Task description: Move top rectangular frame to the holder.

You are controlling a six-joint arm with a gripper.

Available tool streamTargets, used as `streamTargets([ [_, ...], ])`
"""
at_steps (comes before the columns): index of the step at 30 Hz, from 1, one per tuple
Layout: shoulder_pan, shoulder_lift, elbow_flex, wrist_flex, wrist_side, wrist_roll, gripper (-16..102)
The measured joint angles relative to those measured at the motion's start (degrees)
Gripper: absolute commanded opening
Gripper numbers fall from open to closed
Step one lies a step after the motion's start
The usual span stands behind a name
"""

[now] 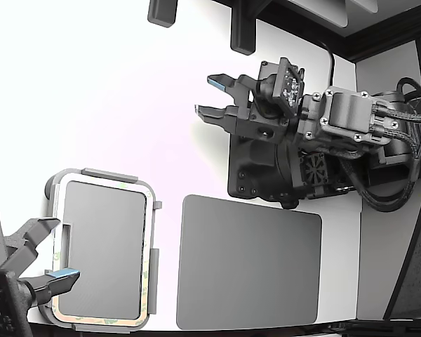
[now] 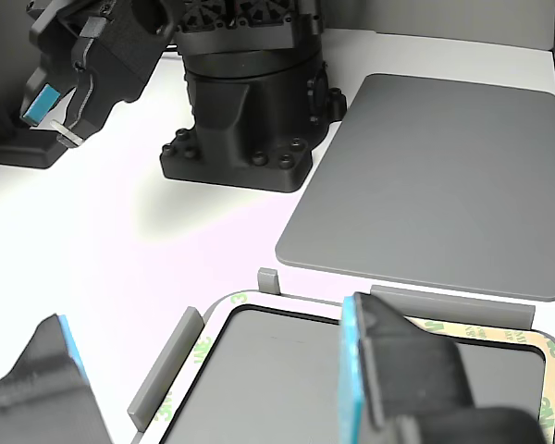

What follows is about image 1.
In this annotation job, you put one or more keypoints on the dark grey rectangular mat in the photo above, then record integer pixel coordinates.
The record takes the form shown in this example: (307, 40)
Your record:
(249, 263)

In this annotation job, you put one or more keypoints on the black enclosure frame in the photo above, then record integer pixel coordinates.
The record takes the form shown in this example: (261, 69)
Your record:
(351, 47)

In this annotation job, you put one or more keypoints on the black stand foot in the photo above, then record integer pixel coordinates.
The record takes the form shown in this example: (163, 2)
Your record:
(161, 14)
(243, 35)

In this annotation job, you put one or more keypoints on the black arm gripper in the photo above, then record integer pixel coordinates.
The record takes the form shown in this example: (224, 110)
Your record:
(266, 128)

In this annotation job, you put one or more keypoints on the fixed gripper camera circuit board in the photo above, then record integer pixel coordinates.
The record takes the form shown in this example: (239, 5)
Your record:
(0, 302)

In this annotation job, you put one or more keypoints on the light grey frame holder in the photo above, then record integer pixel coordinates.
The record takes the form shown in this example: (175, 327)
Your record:
(101, 245)

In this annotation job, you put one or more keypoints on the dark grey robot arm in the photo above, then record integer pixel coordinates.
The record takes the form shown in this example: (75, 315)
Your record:
(252, 168)

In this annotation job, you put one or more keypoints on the arm gripper camera circuit board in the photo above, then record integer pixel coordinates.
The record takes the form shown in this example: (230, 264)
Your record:
(289, 86)

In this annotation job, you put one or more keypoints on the beige rectangular adhesive frame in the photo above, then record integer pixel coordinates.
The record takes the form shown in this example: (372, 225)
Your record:
(91, 320)

